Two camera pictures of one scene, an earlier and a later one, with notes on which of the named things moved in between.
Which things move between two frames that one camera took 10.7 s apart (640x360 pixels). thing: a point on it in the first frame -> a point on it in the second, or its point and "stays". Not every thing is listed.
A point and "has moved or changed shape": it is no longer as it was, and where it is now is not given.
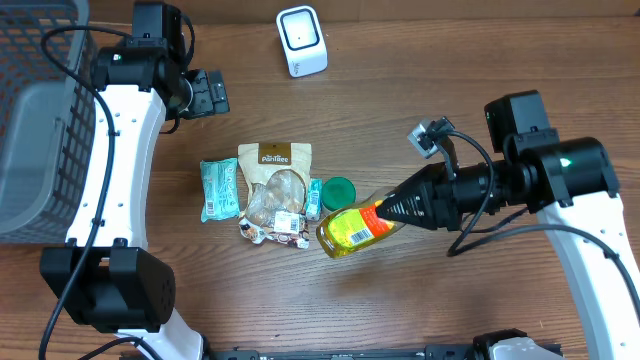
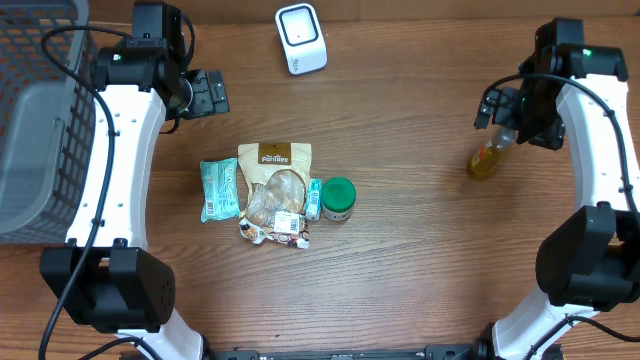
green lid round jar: (338, 193) stays
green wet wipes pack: (220, 187) stays
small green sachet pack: (314, 199) stays
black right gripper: (442, 195) -> (498, 106)
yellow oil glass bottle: (345, 229) has moved or changed shape
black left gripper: (208, 102) stays
